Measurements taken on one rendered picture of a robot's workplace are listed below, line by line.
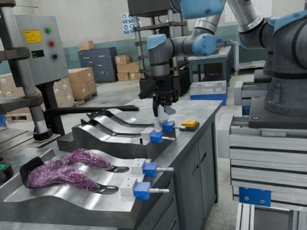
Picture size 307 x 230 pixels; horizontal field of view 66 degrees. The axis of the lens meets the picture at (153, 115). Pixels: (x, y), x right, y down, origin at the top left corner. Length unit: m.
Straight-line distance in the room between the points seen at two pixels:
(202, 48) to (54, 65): 1.09
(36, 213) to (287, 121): 0.70
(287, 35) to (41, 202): 0.74
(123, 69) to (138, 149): 7.03
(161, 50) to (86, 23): 7.99
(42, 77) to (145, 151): 0.94
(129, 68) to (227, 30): 3.11
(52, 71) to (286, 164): 1.39
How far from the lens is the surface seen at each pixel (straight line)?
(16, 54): 1.38
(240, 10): 1.16
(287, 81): 0.65
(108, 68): 7.97
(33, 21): 1.64
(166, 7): 4.87
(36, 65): 1.60
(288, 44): 0.62
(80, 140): 1.08
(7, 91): 5.46
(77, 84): 5.56
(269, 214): 1.62
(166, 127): 0.98
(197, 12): 0.43
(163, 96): 0.94
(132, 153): 0.92
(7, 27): 1.41
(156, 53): 0.90
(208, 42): 0.83
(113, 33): 8.33
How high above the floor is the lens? 1.26
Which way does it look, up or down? 18 degrees down
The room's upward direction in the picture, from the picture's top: 8 degrees counter-clockwise
